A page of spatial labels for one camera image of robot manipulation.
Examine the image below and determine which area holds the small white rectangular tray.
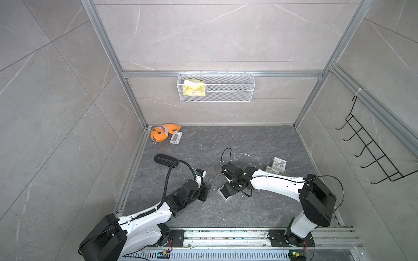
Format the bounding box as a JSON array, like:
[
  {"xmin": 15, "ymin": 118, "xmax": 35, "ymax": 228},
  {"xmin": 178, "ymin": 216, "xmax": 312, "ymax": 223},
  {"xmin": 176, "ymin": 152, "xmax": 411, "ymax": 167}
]
[{"xmin": 170, "ymin": 131, "xmax": 183, "ymax": 145}]

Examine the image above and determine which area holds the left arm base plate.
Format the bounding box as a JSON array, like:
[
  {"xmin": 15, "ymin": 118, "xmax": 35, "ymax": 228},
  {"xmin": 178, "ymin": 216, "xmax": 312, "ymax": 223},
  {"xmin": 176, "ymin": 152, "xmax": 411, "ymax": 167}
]
[{"xmin": 157, "ymin": 229, "xmax": 185, "ymax": 248}]

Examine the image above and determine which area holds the black wall hook rack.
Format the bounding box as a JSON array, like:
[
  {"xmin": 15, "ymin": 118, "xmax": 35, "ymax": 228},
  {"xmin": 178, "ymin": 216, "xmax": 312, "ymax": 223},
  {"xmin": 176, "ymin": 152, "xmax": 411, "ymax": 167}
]
[{"xmin": 335, "ymin": 96, "xmax": 418, "ymax": 185}]

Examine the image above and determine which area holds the metal front rail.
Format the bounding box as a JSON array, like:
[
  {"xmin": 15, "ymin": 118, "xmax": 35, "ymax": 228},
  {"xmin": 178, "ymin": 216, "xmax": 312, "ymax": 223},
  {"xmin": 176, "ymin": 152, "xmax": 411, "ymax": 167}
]
[{"xmin": 169, "ymin": 227, "xmax": 362, "ymax": 250}]

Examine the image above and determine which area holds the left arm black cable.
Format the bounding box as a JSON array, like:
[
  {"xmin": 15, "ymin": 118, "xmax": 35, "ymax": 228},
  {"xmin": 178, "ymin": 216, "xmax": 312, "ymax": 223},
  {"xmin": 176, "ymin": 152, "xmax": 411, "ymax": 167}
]
[{"xmin": 156, "ymin": 159, "xmax": 197, "ymax": 209}]

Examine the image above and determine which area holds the white vent grille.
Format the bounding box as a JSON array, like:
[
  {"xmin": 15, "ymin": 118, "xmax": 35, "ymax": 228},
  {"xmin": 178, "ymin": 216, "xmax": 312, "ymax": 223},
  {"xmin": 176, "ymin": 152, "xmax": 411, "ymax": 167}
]
[{"xmin": 119, "ymin": 249, "xmax": 290, "ymax": 261}]

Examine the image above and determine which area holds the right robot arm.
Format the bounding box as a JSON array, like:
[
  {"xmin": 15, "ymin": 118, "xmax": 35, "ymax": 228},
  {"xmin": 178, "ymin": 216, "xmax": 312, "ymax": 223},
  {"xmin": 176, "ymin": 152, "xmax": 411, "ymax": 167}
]
[{"xmin": 218, "ymin": 162, "xmax": 336, "ymax": 246}]

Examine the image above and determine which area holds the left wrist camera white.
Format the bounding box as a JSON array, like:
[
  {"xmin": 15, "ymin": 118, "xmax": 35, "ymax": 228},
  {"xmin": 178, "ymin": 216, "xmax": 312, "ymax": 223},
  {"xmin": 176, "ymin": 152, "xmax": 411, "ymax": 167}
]
[{"xmin": 195, "ymin": 169, "xmax": 206, "ymax": 188}]

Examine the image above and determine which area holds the black oval ridged object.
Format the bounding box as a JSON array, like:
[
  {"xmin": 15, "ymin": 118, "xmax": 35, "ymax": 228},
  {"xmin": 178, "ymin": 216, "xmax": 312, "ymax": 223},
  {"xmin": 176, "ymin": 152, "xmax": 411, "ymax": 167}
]
[{"xmin": 153, "ymin": 153, "xmax": 178, "ymax": 168}]

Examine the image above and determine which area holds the white wire mesh basket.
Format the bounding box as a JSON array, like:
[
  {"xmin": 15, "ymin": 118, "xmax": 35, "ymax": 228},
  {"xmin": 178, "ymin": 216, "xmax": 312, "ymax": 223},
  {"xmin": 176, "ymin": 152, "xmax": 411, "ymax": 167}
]
[{"xmin": 176, "ymin": 72, "xmax": 255, "ymax": 103}]

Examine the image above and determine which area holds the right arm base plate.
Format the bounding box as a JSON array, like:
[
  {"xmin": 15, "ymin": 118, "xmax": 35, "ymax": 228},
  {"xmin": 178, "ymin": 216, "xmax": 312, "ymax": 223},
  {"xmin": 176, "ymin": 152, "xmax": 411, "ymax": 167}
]
[{"xmin": 267, "ymin": 229, "xmax": 315, "ymax": 248}]

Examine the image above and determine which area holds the white box base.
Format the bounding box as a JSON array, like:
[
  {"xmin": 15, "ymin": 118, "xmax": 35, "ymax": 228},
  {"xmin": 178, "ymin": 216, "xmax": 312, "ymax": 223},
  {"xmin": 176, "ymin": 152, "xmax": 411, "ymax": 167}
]
[{"xmin": 218, "ymin": 185, "xmax": 230, "ymax": 201}]

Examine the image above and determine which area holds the orange plush toy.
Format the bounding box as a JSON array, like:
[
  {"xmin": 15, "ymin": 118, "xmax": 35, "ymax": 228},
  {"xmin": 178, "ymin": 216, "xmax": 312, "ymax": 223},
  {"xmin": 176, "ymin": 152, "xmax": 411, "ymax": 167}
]
[{"xmin": 150, "ymin": 124, "xmax": 181, "ymax": 143}]

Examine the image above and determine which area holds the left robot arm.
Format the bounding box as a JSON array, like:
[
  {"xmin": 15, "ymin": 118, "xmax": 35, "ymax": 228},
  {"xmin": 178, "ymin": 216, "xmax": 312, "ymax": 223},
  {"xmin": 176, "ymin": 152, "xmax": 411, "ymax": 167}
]
[{"xmin": 78, "ymin": 179, "xmax": 211, "ymax": 261}]

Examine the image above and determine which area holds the yellow crumpled bag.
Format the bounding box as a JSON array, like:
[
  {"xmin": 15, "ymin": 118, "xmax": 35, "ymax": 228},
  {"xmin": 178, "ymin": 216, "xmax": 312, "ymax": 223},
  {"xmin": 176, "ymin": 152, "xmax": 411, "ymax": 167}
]
[{"xmin": 182, "ymin": 79, "xmax": 207, "ymax": 96}]

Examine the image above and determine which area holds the white gift box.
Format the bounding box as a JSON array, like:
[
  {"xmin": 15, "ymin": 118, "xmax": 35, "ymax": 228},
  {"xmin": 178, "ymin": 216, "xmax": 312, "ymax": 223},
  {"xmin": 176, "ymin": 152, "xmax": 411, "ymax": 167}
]
[
  {"xmin": 271, "ymin": 157, "xmax": 287, "ymax": 173},
  {"xmin": 265, "ymin": 166, "xmax": 280, "ymax": 175}
]

